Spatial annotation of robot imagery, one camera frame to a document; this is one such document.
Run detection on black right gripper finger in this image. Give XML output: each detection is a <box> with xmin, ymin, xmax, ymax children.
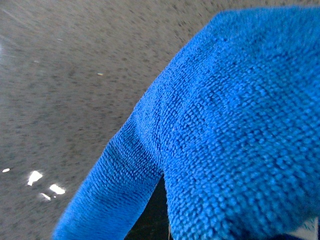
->
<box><xmin>125</xmin><ymin>178</ymin><xmax>171</xmax><ymax>240</ymax></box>

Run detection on blue microfiber cloth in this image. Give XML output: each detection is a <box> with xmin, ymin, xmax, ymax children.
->
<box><xmin>52</xmin><ymin>6</ymin><xmax>320</xmax><ymax>240</ymax></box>

